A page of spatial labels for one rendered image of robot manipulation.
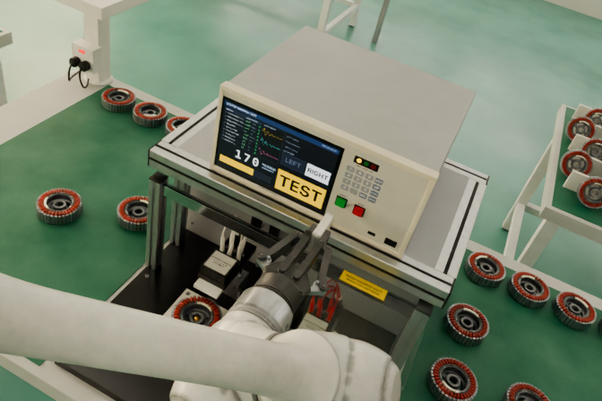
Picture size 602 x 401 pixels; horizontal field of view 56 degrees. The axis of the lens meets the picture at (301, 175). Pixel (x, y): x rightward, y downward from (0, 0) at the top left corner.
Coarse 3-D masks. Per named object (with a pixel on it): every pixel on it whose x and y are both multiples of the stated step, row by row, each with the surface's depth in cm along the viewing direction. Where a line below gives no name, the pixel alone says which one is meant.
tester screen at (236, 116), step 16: (224, 112) 109; (240, 112) 108; (224, 128) 111; (240, 128) 110; (256, 128) 108; (272, 128) 106; (288, 128) 105; (224, 144) 114; (240, 144) 112; (256, 144) 110; (272, 144) 108; (288, 144) 107; (304, 144) 105; (320, 144) 103; (240, 160) 114; (272, 160) 110; (304, 160) 107; (320, 160) 105; (336, 160) 104; (272, 176) 112; (304, 176) 109
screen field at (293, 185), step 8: (280, 176) 111; (288, 176) 111; (296, 176) 110; (280, 184) 113; (288, 184) 112; (296, 184) 111; (304, 184) 110; (312, 184) 109; (288, 192) 113; (296, 192) 112; (304, 192) 111; (312, 192) 110; (320, 192) 109; (304, 200) 112; (312, 200) 111; (320, 200) 110; (320, 208) 111
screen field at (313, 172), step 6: (282, 156) 109; (288, 156) 108; (282, 162) 109; (288, 162) 109; (294, 162) 108; (300, 162) 108; (306, 162) 107; (294, 168) 109; (300, 168) 108; (306, 168) 108; (312, 168) 107; (318, 168) 106; (306, 174) 108; (312, 174) 108; (318, 174) 107; (324, 174) 106; (330, 174) 106; (318, 180) 108; (324, 180) 107
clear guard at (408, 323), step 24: (336, 264) 111; (336, 288) 107; (384, 288) 109; (312, 312) 101; (336, 312) 102; (360, 312) 103; (384, 312) 104; (408, 312) 106; (360, 336) 99; (384, 336) 100; (408, 336) 101; (408, 360) 97
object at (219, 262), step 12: (228, 240) 134; (216, 252) 127; (252, 252) 132; (204, 264) 123; (216, 264) 124; (228, 264) 125; (240, 264) 129; (204, 276) 124; (216, 276) 123; (228, 276) 124; (240, 276) 135; (204, 288) 123; (216, 288) 124
